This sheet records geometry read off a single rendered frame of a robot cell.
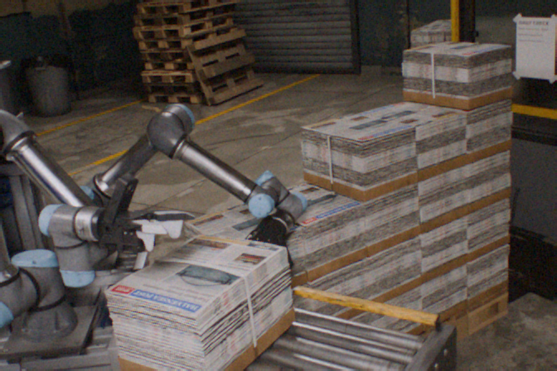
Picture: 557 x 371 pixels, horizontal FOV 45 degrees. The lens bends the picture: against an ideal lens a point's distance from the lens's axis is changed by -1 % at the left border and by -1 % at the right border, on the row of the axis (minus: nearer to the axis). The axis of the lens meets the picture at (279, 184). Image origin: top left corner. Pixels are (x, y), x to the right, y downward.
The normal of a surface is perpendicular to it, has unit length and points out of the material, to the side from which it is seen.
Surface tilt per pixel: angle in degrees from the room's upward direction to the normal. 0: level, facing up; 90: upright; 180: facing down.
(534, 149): 90
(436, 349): 0
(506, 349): 0
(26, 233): 90
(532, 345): 0
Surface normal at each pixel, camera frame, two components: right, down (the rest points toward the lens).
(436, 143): 0.57, 0.22
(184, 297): -0.11, -0.93
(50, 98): 0.22, 0.31
